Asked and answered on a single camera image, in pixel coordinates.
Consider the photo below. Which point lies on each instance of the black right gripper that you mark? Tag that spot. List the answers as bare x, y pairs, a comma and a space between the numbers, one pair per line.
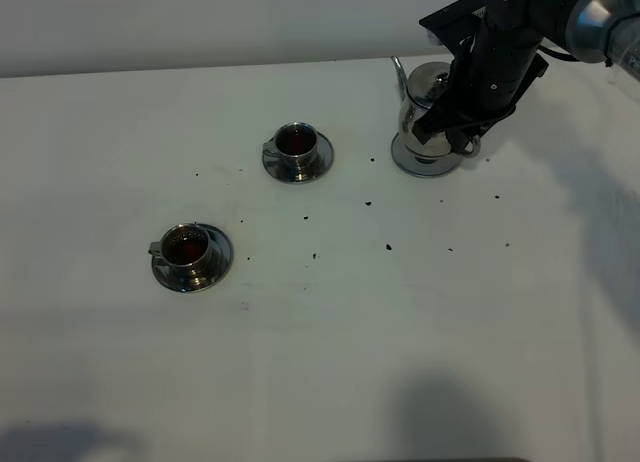
495, 44

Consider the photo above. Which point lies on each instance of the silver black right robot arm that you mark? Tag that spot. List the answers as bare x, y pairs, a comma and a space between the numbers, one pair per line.
597, 31

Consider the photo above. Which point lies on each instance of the round steel teapot saucer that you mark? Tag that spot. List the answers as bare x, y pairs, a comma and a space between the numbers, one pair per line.
420, 166

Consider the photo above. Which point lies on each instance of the far stainless steel teacup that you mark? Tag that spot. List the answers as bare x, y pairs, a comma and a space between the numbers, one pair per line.
294, 144

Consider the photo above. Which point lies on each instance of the stainless steel teacup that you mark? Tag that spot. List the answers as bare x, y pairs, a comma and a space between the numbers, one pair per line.
294, 144
184, 248

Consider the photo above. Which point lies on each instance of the near stainless steel teacup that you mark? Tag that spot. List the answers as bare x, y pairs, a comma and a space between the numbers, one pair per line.
184, 248

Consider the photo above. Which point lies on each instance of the far steel saucer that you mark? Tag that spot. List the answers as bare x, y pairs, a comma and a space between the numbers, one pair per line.
298, 169

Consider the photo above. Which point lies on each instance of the near steel saucer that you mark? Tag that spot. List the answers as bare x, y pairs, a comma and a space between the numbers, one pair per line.
213, 273

